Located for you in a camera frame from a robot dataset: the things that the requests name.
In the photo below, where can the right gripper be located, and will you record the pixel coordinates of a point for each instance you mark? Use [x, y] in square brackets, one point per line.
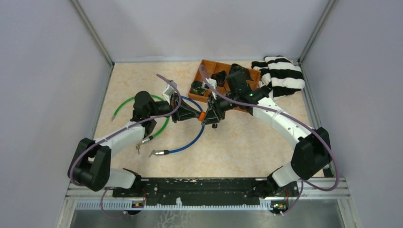
[213, 113]

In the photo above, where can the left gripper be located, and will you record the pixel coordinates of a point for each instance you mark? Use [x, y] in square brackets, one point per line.
[185, 112]

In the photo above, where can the blue cable lock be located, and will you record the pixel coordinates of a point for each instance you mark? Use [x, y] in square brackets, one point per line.
[166, 152]

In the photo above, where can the orange padlock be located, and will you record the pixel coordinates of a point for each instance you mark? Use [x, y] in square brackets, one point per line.
[202, 117]

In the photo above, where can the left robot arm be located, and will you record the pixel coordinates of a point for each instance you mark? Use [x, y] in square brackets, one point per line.
[91, 164]

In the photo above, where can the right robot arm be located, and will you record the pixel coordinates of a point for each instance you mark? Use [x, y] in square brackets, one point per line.
[311, 146]

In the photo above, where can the rolled floral tie, left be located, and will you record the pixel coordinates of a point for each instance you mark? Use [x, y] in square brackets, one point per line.
[197, 89]

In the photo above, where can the wooden compartment tray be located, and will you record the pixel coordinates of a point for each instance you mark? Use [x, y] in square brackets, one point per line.
[215, 67]

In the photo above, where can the rolled dark tie, middle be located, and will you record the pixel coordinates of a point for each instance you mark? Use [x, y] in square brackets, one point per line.
[220, 78]

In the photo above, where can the rolled green tie, unrolling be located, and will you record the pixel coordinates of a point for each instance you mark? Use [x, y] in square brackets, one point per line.
[238, 68]

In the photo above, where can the black white striped towel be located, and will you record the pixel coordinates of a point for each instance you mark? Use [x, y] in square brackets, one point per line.
[280, 76]

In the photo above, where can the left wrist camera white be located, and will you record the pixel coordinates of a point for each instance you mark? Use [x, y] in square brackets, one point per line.
[169, 90]

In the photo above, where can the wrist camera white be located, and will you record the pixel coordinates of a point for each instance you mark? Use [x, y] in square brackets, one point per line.
[169, 90]
[210, 84]

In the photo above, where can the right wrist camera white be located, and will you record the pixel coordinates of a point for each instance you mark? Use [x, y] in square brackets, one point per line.
[210, 84]

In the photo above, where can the green cable lock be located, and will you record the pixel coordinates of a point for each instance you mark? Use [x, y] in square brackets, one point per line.
[148, 138]

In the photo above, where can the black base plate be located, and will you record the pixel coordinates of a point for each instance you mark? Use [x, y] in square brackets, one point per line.
[205, 191]

